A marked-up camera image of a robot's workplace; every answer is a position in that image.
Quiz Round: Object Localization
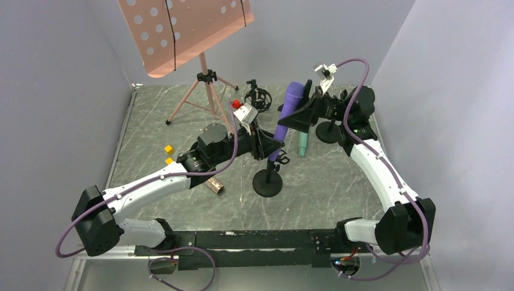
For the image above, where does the pink music stand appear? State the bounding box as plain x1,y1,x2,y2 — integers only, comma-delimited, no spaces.
118,0,255,129

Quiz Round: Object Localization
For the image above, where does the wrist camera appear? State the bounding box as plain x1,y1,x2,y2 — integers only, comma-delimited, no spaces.
232,99,258,125
313,63,338,94

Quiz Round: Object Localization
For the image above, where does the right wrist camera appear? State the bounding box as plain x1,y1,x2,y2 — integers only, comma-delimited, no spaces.
313,63,338,94

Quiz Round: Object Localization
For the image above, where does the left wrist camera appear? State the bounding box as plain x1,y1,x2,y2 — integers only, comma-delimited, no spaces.
232,99,258,125

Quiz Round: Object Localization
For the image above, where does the purple microphone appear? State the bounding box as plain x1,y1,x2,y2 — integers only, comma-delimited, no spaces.
273,82,304,141

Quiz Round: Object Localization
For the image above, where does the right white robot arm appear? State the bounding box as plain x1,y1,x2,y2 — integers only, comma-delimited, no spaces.
278,81,436,255

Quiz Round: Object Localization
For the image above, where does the teal microphone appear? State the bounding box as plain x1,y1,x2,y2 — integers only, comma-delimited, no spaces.
298,132,309,157

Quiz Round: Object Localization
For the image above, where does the glitter silver microphone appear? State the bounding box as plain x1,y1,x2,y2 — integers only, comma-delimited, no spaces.
204,177,224,195

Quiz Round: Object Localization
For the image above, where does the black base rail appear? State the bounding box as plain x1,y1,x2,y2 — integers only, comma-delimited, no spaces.
134,229,362,270

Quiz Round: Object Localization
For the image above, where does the black round-base mic stand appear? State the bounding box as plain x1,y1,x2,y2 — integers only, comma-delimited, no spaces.
252,150,290,198

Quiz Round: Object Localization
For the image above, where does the black tripod shock mount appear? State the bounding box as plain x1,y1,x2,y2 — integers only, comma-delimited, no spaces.
244,79,272,113

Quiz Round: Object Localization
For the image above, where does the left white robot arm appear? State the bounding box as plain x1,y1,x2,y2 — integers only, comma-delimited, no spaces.
72,123,284,256

